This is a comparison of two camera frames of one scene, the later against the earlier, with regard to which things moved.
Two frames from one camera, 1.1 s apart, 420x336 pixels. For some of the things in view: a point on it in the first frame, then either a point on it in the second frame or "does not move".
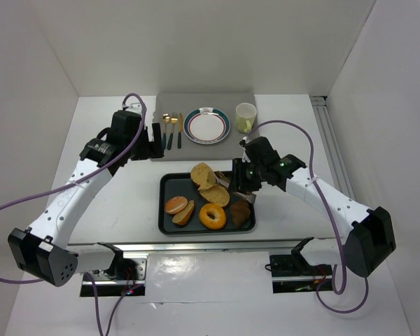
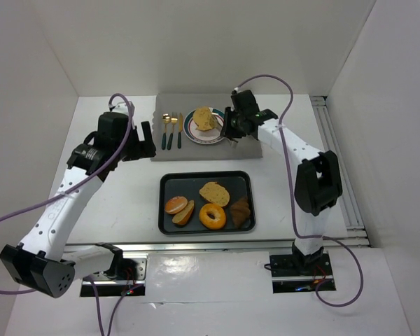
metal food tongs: [223, 180] to [224, 131]
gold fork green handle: [173, 120] does not move
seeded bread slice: [218, 195] does not move
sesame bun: [175, 204] does not move
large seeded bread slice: [204, 176] to [204, 119]
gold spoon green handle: [166, 119] does not move
